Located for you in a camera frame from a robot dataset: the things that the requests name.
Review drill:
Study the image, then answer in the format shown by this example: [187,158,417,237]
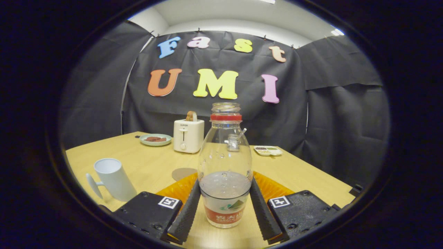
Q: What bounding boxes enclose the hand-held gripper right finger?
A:
[249,171,341,244]

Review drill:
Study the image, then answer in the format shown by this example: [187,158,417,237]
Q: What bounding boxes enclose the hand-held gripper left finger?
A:
[99,172,202,245]

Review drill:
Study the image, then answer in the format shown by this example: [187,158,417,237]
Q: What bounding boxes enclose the round brown coaster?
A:
[172,168,198,182]

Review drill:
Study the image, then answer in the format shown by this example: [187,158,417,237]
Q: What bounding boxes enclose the clear plastic juice bottle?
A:
[198,102,253,229]

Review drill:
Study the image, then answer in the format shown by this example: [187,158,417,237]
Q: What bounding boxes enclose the white cup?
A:
[86,158,137,202]

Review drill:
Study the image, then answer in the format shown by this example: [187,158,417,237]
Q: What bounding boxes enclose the white divided tray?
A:
[254,145,283,157]

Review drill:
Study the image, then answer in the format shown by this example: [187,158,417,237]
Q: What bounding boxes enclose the wooden table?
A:
[66,131,357,248]

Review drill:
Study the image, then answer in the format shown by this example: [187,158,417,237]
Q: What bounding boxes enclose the white toaster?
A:
[173,119,205,154]

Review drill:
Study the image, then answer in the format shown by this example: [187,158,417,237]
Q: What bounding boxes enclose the pale green plate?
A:
[139,133,172,147]

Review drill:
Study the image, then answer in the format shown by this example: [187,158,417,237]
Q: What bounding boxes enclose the black backdrop cloth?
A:
[59,21,391,189]

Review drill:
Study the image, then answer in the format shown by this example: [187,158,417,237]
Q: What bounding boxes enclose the small metal wire basket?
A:
[227,128,247,152]

